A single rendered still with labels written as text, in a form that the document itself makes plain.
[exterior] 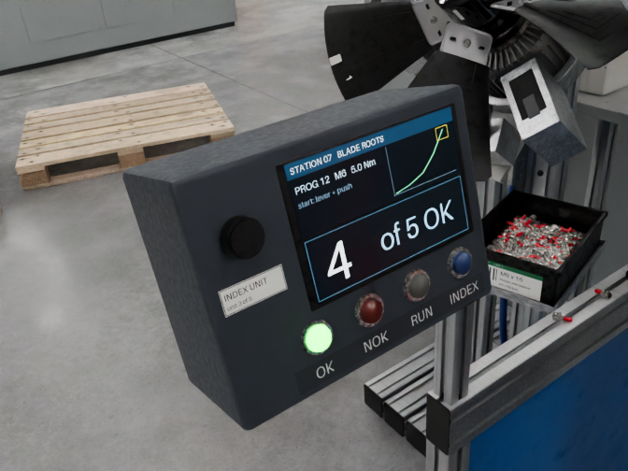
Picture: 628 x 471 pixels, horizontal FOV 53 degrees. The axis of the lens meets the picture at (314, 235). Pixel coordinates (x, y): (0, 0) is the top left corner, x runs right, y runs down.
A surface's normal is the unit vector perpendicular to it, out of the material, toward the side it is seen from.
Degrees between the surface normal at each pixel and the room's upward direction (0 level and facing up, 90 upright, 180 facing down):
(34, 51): 90
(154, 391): 0
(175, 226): 90
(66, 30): 90
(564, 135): 121
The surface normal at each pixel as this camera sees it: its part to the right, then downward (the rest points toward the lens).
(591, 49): -0.34, -0.59
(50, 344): -0.07, -0.86
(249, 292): 0.54, 0.15
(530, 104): -0.67, -0.29
